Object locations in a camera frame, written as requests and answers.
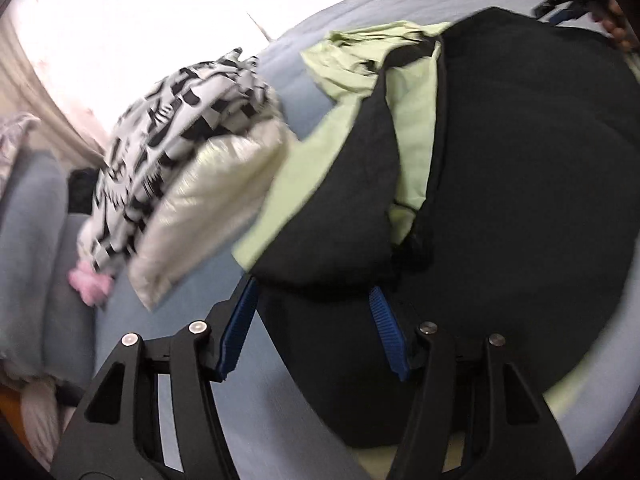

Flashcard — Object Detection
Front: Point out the beige pillow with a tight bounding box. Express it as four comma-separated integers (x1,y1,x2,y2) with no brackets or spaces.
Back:
0,360,83,466

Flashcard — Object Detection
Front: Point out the green and black hooded jacket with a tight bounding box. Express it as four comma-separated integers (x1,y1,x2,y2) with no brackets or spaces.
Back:
232,7,638,448

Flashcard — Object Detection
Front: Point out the black and white printed garment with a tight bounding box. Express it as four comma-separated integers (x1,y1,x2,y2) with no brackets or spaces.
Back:
77,47,286,278

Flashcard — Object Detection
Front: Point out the white shiny puffer jacket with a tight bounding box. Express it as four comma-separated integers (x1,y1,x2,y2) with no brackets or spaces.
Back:
127,120,296,311

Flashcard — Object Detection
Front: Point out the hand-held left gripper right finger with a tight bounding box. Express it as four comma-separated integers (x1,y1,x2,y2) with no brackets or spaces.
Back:
369,287,578,480

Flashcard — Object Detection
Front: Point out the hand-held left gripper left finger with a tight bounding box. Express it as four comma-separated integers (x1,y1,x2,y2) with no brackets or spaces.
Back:
50,275,261,480

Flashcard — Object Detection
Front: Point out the person's right hand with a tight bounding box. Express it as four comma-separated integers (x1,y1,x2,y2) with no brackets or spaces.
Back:
597,0,638,53

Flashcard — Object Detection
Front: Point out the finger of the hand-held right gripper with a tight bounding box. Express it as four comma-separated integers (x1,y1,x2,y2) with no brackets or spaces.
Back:
534,2,581,26

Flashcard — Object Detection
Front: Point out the pink and white plush cat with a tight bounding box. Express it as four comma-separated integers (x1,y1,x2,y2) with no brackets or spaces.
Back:
67,260,113,306

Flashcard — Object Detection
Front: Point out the blue rolled blanket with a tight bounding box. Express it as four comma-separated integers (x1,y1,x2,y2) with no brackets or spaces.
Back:
50,210,98,386
0,150,71,361

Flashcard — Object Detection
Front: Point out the white leaf-print curtain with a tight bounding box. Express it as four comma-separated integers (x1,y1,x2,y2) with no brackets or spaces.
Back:
0,0,281,161

